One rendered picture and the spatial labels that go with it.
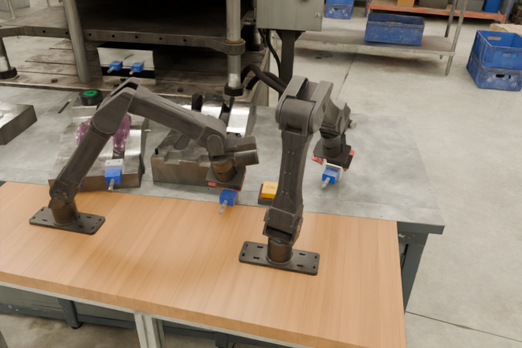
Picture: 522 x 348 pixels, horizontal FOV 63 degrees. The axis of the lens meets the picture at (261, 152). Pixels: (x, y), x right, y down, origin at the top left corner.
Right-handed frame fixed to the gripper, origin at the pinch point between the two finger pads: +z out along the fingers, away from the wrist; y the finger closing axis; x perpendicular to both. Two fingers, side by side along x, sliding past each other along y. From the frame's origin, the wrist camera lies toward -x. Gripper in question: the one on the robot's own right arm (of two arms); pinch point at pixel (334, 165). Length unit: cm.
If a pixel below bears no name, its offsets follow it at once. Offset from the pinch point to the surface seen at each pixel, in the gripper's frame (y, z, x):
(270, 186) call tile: 13.6, -8.2, 16.9
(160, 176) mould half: 47, -12, 27
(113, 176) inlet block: 55, -22, 35
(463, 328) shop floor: -57, 90, 13
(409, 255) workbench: -29.1, 17.2, 14.9
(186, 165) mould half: 38.8, -14.9, 21.6
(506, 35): -61, 233, -328
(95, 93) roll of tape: 91, -14, 5
